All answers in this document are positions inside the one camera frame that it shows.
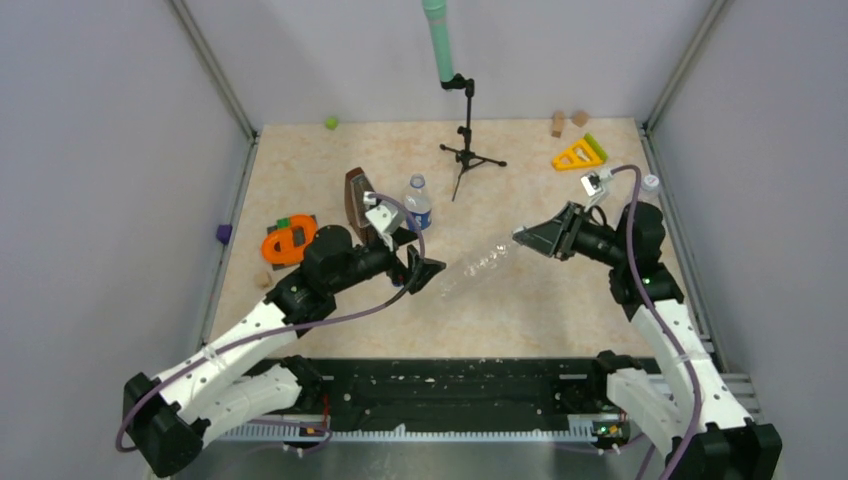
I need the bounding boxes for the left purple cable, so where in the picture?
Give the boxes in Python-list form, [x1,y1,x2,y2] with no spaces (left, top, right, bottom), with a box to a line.
[115,193,427,454]

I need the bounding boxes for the green cylinder stick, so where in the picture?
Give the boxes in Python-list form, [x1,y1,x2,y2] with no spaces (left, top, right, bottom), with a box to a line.
[583,133,608,164]

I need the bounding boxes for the white slotted cable duct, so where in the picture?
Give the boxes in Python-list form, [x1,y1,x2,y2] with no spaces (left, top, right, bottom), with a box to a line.
[220,420,597,443]

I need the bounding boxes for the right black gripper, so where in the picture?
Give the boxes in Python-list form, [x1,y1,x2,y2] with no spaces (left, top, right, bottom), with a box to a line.
[514,201,629,268]

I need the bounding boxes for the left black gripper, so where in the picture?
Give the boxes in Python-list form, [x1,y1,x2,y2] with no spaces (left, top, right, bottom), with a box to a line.
[329,226,446,294]

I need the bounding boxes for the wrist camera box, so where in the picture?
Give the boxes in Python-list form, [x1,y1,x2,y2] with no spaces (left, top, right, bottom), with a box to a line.
[363,191,403,238]
[580,168,613,198]

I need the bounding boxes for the mint green microphone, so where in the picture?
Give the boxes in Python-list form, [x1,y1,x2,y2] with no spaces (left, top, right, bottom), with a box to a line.
[421,0,455,84]

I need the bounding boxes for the orange plastic ring toy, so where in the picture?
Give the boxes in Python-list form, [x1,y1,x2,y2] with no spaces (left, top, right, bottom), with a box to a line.
[260,213,321,265]

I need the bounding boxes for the brown wooden metronome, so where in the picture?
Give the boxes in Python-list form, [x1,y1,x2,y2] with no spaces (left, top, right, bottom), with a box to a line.
[344,167,376,245]

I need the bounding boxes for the tall wooden block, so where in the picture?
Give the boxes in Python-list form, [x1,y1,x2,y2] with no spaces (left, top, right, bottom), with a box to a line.
[550,110,566,138]

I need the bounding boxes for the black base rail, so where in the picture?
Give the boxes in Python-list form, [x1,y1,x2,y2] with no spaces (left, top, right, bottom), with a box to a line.
[258,354,670,435]

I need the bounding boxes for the green ball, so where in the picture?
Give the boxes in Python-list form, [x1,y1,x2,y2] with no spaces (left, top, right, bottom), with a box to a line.
[324,116,339,130]

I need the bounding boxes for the clear bottle white cap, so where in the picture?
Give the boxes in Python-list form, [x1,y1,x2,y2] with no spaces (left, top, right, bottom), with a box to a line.
[436,237,518,300]

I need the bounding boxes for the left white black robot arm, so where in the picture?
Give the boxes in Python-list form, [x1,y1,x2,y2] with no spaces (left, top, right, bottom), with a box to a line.
[117,225,446,478]

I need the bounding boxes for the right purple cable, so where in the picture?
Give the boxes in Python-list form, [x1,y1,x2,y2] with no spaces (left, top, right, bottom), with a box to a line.
[609,165,704,480]

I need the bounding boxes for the purple cable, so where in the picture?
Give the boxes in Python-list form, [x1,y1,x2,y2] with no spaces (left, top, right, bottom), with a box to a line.
[609,165,704,480]
[115,193,427,454]

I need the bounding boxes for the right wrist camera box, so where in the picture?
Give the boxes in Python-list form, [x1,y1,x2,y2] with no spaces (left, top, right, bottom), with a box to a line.
[580,168,613,198]

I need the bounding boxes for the clear Pepsi plastic bottle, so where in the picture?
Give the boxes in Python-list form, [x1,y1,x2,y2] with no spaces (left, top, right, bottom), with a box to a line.
[403,173,432,230]

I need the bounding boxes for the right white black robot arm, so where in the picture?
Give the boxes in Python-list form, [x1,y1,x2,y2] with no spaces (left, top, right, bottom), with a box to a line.
[513,201,783,479]

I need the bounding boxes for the clear bottle red label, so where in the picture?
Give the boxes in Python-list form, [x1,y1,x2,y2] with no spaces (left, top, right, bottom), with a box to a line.
[626,174,661,207]

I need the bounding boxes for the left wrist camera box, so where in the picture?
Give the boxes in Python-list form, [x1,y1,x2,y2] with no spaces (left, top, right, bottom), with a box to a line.
[363,191,403,238]

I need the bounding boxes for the small wooden cube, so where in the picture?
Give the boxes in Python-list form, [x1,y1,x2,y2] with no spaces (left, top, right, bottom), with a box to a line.
[254,271,273,289]

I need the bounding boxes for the black tripod stand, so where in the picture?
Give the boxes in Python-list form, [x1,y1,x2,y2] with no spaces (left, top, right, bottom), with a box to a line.
[439,73,508,202]

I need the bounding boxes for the yellow plastic toy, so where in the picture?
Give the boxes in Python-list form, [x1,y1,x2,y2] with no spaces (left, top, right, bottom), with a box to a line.
[551,138,604,171]

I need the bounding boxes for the purple block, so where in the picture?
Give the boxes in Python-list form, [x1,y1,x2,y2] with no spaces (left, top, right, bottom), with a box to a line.
[215,224,233,245]

